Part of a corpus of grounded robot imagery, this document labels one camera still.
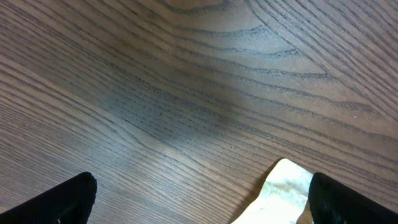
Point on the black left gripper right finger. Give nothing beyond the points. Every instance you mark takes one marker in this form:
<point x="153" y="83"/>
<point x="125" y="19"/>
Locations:
<point x="331" y="202"/>

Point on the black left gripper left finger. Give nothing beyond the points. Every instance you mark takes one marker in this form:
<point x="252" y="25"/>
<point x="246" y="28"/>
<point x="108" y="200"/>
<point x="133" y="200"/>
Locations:
<point x="69" y="202"/>

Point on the beige brown snack pouch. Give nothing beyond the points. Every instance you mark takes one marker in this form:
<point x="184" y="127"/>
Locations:
<point x="283" y="198"/>

